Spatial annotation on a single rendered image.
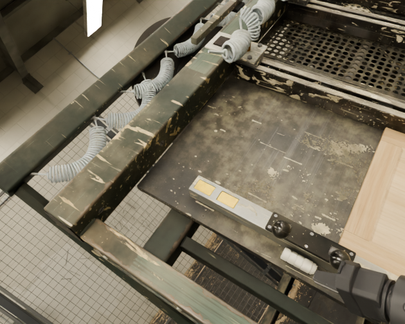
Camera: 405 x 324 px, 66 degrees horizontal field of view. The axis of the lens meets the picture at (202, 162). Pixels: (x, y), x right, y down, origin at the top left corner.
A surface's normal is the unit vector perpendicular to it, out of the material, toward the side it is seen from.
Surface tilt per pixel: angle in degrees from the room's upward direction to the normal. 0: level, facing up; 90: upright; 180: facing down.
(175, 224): 57
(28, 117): 90
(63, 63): 90
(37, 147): 90
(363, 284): 24
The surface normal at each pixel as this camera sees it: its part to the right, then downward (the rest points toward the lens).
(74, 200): -0.06, -0.58
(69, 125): 0.41, -0.25
